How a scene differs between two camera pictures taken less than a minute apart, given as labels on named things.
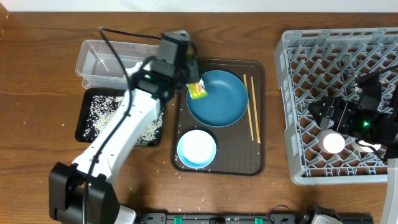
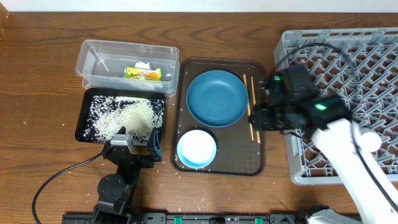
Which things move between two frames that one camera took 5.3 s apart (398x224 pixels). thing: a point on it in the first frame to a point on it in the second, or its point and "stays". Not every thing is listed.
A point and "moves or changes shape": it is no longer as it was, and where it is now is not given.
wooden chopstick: x=259 y=139 stays
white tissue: x=129 y=71 stays
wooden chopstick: x=248 y=107 stays
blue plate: x=226 y=102 stays
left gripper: x=192 y=58 to x=155 y=152
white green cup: x=367 y=146 stays
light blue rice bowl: x=196 y=149 stays
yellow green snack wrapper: x=197 y=89 moves or changes shape
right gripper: x=346 y=109 to x=262 y=122
